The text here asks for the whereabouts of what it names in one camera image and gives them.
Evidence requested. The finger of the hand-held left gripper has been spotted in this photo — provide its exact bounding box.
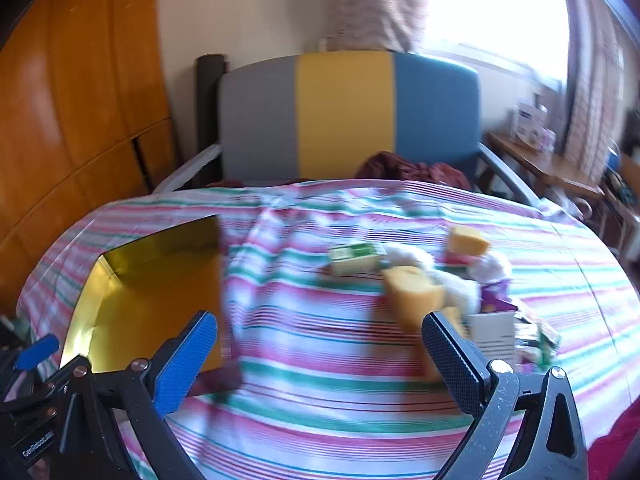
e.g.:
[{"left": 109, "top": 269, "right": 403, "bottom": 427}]
[{"left": 12, "top": 334, "right": 61, "bottom": 371}]

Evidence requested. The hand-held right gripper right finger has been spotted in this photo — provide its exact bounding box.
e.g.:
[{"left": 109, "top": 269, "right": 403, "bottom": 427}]
[{"left": 421, "top": 311, "right": 588, "bottom": 480}]

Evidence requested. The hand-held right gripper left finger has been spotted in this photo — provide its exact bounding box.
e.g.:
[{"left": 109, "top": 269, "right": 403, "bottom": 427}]
[{"left": 50, "top": 310, "right": 219, "bottom": 480}]

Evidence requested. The white box with lines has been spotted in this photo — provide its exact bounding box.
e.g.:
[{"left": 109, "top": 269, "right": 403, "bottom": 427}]
[{"left": 470, "top": 310, "right": 518, "bottom": 366}]

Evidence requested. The burgundy box with gold lining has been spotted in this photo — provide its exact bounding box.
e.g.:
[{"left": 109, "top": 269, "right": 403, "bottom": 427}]
[{"left": 60, "top": 214, "right": 243, "bottom": 396}]

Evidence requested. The white plastic ball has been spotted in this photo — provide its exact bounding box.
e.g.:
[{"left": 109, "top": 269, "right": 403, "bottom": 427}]
[
  {"left": 470, "top": 251, "right": 513, "bottom": 283},
  {"left": 387, "top": 242, "right": 436, "bottom": 271},
  {"left": 435, "top": 272, "right": 483, "bottom": 316}
]

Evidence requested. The purple packet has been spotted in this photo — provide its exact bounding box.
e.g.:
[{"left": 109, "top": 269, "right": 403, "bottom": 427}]
[{"left": 480, "top": 280, "right": 518, "bottom": 316}]

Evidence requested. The green-edged cracker packet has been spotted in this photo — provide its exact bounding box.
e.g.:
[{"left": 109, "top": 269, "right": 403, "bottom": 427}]
[{"left": 515, "top": 305, "right": 563, "bottom": 368}]

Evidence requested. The green white small carton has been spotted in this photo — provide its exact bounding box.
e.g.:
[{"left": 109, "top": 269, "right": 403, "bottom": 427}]
[{"left": 327, "top": 241, "right": 388, "bottom": 277}]

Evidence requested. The white mug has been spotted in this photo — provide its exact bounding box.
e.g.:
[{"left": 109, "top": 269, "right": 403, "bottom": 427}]
[{"left": 570, "top": 195, "right": 596, "bottom": 222}]

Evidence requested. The dark red cloth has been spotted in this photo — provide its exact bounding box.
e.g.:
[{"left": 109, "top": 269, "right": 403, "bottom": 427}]
[{"left": 355, "top": 151, "right": 473, "bottom": 191}]

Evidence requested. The wooden side table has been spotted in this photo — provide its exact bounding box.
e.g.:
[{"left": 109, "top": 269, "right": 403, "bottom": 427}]
[{"left": 487, "top": 131, "right": 640, "bottom": 261}]

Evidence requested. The wooden wardrobe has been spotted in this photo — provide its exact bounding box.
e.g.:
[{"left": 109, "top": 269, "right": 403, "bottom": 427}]
[{"left": 0, "top": 0, "right": 178, "bottom": 316}]

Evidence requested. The white cardboard box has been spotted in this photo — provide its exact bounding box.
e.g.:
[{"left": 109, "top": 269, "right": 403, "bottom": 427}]
[{"left": 510, "top": 100, "right": 551, "bottom": 148}]

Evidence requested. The grey yellow blue chair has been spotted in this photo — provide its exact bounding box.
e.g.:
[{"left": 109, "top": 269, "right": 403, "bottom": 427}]
[{"left": 152, "top": 50, "right": 543, "bottom": 206}]

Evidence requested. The patterned curtain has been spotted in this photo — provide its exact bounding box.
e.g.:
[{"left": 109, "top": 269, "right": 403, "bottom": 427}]
[
  {"left": 322, "top": 0, "right": 428, "bottom": 53},
  {"left": 555, "top": 0, "right": 628, "bottom": 186}
]

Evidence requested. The window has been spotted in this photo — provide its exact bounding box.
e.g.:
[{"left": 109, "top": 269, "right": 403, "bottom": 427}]
[{"left": 422, "top": 0, "right": 571, "bottom": 93}]

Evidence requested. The black post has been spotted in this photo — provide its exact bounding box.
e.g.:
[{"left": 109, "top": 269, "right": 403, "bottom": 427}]
[{"left": 196, "top": 54, "right": 228, "bottom": 191}]

